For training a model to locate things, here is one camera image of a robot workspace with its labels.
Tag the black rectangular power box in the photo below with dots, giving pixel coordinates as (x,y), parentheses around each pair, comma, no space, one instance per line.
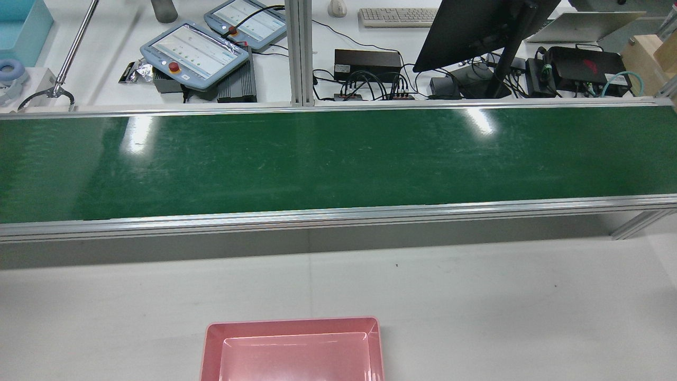
(365,63)

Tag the black finned metal box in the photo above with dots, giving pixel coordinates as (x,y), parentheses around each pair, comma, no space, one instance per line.
(238,87)

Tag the pink plastic box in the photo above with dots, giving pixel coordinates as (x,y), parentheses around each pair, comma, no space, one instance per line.
(296,360)

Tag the grey metal control box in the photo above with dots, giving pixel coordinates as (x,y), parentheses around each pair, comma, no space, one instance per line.
(168,83)

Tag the green conveyor belt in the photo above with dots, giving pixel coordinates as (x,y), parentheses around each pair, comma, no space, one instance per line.
(338,159)

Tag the small black network hub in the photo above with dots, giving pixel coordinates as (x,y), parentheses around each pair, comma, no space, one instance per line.
(349,97)
(402,96)

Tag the white computer keyboard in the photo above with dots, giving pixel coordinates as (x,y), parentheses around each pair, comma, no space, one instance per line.
(396,17)

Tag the white computer mouse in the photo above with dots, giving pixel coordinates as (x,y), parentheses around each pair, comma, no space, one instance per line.
(337,7)

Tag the grey-blue teach pendant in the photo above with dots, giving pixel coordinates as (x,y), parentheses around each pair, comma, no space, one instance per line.
(195,53)
(248,21)

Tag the black computer monitor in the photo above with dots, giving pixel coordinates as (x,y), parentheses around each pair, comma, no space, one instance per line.
(465,32)

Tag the black power adapter brick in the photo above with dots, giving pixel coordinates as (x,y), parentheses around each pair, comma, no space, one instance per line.
(538,79)

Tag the clear plastic bag black header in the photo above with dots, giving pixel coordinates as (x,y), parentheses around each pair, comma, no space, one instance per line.
(138,71)

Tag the black mini computer red logo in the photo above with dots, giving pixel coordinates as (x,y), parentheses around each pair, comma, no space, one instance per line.
(582,66)

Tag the silver laptop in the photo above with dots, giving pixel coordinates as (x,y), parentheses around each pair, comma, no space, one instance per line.
(582,26)

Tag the light blue plastic bin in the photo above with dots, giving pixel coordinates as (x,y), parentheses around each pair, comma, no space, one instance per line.
(21,26)

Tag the aluminium profile post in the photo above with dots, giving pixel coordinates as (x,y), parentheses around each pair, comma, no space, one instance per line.
(299,53)

